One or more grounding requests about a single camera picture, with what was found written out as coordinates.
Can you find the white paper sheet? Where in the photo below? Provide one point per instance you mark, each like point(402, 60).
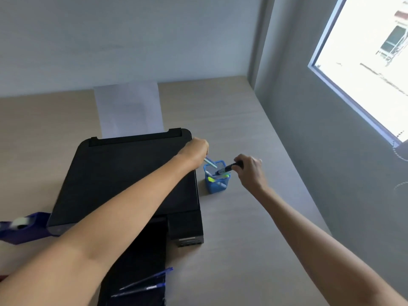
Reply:
point(129, 108)

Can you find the window with grey frame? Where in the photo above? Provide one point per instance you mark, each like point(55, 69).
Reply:
point(366, 60)

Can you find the yellow-green highlighter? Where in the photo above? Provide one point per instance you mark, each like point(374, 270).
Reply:
point(211, 179)

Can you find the person's right thumb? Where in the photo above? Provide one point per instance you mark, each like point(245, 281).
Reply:
point(236, 167)

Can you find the person's right forearm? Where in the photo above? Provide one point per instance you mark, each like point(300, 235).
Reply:
point(322, 251)

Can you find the person's right hand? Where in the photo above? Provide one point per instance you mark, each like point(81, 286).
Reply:
point(253, 175)

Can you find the person's left hand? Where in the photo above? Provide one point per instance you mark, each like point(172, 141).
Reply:
point(191, 151)

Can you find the person's left forearm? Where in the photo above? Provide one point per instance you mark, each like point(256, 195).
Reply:
point(105, 229)

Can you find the light blue pen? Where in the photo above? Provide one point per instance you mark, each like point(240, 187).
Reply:
point(210, 162)

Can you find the white tape roll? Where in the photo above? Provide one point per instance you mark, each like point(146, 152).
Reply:
point(19, 222)

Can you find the blue tape dispenser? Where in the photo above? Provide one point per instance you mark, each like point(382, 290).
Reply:
point(30, 231)

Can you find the black marker with green band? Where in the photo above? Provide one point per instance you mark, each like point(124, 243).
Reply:
point(223, 170)

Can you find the blue ballpoint pen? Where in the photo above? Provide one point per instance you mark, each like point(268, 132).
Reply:
point(146, 278)
point(138, 290)

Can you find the black printer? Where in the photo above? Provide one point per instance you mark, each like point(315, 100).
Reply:
point(127, 175)

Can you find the blue mesh pen holder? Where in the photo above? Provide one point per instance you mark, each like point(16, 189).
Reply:
point(218, 187)

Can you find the person's left fingers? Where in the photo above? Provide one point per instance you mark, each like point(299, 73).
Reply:
point(203, 150)

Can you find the grey pen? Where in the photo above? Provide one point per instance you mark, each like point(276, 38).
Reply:
point(208, 173)

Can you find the white pen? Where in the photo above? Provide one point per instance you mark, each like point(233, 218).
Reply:
point(222, 185)

